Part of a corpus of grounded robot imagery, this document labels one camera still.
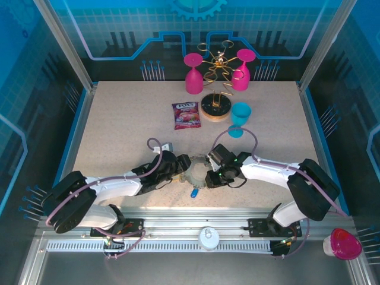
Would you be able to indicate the yellow key tag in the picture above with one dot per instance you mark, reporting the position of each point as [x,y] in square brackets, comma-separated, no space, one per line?
[177,178]

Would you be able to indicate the blue key tag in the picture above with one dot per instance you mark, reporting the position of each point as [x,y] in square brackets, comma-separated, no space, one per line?
[194,193]

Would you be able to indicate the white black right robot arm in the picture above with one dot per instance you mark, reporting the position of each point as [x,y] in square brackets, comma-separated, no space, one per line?
[267,175]

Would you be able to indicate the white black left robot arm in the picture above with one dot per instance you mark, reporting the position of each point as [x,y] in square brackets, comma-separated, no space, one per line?
[112,185]

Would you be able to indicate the purple candy bag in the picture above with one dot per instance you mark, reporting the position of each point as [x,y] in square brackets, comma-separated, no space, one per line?
[186,115]

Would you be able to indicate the teal plastic goblet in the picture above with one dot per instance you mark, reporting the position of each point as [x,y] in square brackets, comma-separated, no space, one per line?
[241,115]

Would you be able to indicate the white pull-tab can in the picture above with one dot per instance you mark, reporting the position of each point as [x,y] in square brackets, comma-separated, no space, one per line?
[209,239]

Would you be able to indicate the pink plastic goblet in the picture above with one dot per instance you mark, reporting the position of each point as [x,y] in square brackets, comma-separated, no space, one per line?
[240,80]
[193,80]

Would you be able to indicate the blue table edge strip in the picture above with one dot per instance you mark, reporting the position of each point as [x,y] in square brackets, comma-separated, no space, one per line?
[322,133]
[69,166]

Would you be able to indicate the white cup with pink lid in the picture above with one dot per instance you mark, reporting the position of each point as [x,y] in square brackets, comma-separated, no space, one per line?
[344,245]

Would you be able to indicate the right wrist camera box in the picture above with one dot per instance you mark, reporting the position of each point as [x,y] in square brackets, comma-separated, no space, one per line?
[212,163]

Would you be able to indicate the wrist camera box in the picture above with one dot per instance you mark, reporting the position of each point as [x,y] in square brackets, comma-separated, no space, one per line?
[212,163]
[167,146]

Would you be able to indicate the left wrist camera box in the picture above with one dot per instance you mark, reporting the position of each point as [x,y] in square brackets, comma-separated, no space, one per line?
[167,146]

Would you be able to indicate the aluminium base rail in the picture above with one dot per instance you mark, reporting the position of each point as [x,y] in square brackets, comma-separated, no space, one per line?
[184,219]

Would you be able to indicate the aluminium frame post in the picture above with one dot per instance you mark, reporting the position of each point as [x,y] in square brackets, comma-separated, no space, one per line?
[66,44]
[326,44]

